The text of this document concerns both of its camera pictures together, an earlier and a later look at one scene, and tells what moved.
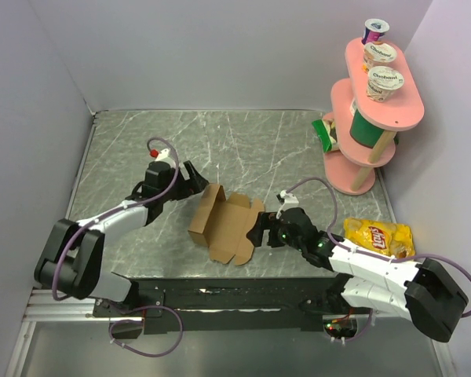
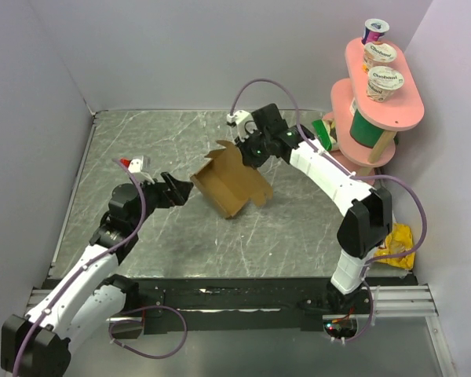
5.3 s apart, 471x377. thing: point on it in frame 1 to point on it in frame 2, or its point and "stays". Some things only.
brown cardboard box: (223, 224) to (229, 182)
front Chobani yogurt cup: (381, 80) stays
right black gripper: (265, 221) to (243, 147)
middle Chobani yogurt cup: (377, 55) stays
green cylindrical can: (363, 130) stays
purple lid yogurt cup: (374, 29) stays
